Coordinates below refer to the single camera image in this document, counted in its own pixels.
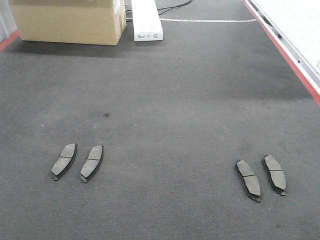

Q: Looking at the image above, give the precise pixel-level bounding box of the brake pad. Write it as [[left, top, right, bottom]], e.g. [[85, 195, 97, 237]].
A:
[[51, 143, 78, 181], [235, 160, 261, 203], [80, 145, 104, 183], [261, 155, 287, 196]]

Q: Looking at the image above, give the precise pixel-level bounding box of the long white box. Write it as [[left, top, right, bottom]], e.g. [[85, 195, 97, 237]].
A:
[[131, 0, 164, 42]]

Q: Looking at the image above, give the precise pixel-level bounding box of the white machine panel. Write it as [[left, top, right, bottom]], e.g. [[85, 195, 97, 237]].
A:
[[252, 0, 320, 92]]

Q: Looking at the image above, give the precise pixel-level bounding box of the dark conveyor belt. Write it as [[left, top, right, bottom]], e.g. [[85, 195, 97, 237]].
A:
[[0, 0, 320, 240]]

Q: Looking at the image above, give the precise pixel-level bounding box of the brown cardboard box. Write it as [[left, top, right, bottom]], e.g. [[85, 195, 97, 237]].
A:
[[9, 0, 126, 46]]

